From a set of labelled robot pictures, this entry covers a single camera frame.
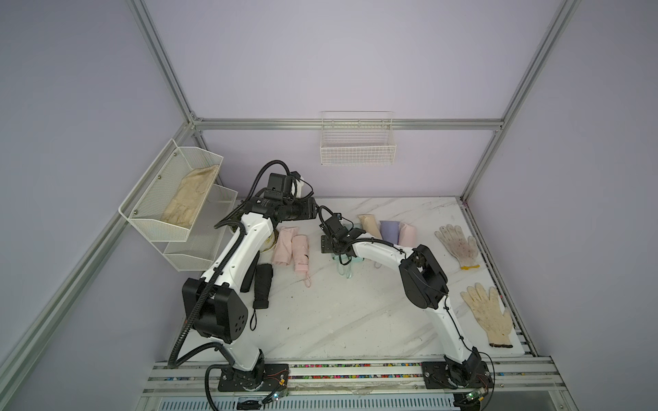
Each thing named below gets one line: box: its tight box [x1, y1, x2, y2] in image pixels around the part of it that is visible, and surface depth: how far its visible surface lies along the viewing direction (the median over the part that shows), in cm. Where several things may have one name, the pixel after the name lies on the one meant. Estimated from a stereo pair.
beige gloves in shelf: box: [161, 164, 219, 228], surface depth 81 cm
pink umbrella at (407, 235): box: [398, 221, 418, 248], surface depth 106 cm
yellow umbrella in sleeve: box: [358, 214, 383, 239], surface depth 109 cm
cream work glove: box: [460, 282, 514, 348], surface depth 88 cm
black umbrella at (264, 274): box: [250, 263, 274, 332], surface depth 92 cm
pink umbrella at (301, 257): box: [291, 234, 312, 288], surface depth 100 cm
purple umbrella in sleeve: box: [379, 220, 401, 245], surface depth 107 cm
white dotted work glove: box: [434, 224, 481, 271], surface depth 106 cm
